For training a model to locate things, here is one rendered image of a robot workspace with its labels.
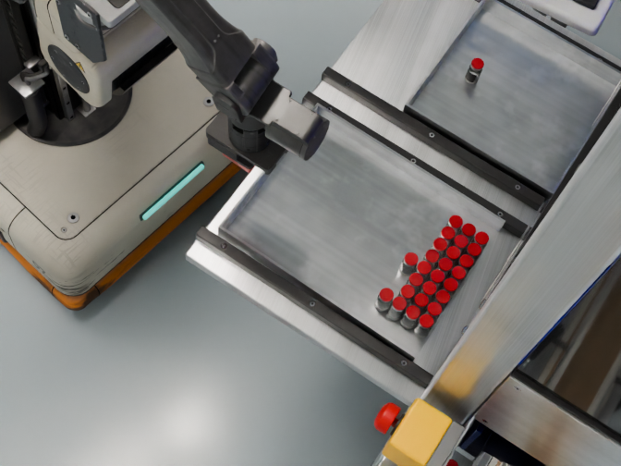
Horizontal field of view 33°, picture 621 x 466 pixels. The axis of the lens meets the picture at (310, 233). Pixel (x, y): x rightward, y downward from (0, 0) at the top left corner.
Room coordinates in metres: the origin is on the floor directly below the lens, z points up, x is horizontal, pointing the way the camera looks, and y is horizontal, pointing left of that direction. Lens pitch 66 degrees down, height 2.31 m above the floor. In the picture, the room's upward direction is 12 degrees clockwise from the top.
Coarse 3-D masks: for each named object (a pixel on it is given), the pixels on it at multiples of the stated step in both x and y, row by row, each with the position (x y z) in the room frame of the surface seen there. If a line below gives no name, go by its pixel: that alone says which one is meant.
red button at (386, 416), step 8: (384, 408) 0.36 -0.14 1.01; (392, 408) 0.36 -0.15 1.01; (400, 408) 0.37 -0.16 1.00; (376, 416) 0.35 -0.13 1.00; (384, 416) 0.35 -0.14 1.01; (392, 416) 0.35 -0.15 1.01; (376, 424) 0.34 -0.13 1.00; (384, 424) 0.34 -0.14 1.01; (392, 424) 0.34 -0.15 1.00; (384, 432) 0.33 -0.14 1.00
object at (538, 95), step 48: (480, 48) 1.02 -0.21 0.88; (528, 48) 1.04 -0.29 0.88; (576, 48) 1.04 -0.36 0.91; (432, 96) 0.91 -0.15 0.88; (480, 96) 0.93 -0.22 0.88; (528, 96) 0.95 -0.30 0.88; (576, 96) 0.97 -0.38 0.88; (480, 144) 0.84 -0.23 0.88; (528, 144) 0.86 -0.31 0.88; (576, 144) 0.88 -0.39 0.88
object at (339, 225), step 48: (336, 144) 0.79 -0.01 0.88; (288, 192) 0.69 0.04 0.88; (336, 192) 0.71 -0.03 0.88; (384, 192) 0.73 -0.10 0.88; (432, 192) 0.74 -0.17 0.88; (240, 240) 0.59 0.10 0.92; (288, 240) 0.62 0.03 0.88; (336, 240) 0.63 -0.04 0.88; (384, 240) 0.65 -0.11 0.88; (432, 240) 0.66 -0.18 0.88; (336, 288) 0.56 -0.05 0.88; (384, 336) 0.49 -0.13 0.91
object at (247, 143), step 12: (216, 120) 0.66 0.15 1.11; (228, 120) 0.64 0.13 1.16; (216, 132) 0.65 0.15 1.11; (228, 132) 0.64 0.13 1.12; (240, 132) 0.63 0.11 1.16; (252, 132) 0.63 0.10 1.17; (264, 132) 0.64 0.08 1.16; (228, 144) 0.63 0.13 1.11; (240, 144) 0.63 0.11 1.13; (252, 144) 0.63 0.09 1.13; (264, 144) 0.64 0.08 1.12; (276, 144) 0.65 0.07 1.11; (252, 156) 0.62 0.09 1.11; (264, 156) 0.62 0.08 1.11; (276, 156) 0.63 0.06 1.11; (264, 168) 0.61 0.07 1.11
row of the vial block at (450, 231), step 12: (456, 216) 0.69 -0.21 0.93; (444, 228) 0.67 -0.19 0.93; (456, 228) 0.67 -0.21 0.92; (444, 240) 0.65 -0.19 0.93; (432, 252) 0.62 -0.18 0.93; (420, 264) 0.60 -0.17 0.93; (432, 264) 0.61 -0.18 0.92; (420, 276) 0.58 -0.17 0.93; (408, 288) 0.56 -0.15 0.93; (396, 300) 0.54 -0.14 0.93; (408, 300) 0.55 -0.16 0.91; (396, 312) 0.53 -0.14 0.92
